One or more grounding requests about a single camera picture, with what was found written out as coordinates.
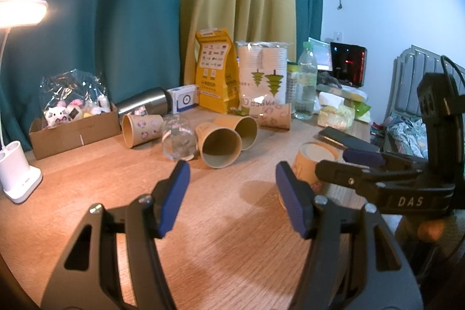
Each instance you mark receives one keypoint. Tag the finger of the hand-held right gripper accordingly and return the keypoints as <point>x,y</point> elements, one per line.
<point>363,157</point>
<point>348,179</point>

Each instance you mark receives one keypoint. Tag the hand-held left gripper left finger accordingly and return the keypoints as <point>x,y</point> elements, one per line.
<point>175,195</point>

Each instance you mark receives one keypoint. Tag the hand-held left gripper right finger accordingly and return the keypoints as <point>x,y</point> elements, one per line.
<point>292,199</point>

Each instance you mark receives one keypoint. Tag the brown paper cup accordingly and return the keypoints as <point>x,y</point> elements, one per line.
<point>143,128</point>
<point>276,116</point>
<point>245,130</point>
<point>219,148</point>
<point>308,166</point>

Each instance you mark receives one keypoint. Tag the clear glass cup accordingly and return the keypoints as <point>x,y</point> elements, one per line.
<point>178,141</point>

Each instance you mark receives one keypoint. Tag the person's right hand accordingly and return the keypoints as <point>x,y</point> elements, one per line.
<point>432,230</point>

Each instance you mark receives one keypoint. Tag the black smartphone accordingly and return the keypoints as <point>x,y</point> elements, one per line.
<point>336,137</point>

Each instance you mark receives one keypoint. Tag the printed cloth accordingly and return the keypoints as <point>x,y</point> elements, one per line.
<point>407,135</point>

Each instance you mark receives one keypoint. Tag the green packet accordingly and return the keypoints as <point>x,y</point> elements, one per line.
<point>361,110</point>

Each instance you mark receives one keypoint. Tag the yellow tissue packet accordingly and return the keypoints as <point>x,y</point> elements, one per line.
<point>334,115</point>

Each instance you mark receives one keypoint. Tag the grey chair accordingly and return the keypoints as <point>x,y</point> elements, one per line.
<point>410,77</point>

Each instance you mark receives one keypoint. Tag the clear plastic water bottle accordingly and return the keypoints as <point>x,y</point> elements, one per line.
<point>306,85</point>

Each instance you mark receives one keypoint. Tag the black computer case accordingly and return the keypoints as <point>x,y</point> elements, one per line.
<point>347,63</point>

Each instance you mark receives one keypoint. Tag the small white blue box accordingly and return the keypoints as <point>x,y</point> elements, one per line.
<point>185,98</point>

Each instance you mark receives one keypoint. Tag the steel thermos flask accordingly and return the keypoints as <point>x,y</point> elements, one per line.
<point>145,100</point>

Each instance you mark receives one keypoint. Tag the white container with green lid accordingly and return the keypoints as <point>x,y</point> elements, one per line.
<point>291,81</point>

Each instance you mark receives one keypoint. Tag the computer monitor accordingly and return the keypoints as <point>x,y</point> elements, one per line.
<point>321,54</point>

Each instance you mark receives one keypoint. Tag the cardboard box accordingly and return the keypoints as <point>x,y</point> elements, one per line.
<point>72,139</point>

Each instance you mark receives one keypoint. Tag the yellow standing pouch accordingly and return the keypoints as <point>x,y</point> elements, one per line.
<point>216,74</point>

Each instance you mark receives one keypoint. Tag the pack of white paper cups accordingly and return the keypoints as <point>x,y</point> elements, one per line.
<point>263,74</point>

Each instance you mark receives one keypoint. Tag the plastic bag of plush toys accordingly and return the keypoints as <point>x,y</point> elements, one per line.
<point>72,103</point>

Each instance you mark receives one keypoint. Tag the white desk lamp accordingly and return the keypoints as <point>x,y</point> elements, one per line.
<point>18,183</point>

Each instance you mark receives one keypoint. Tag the white wall socket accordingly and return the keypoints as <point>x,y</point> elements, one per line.
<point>338,35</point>

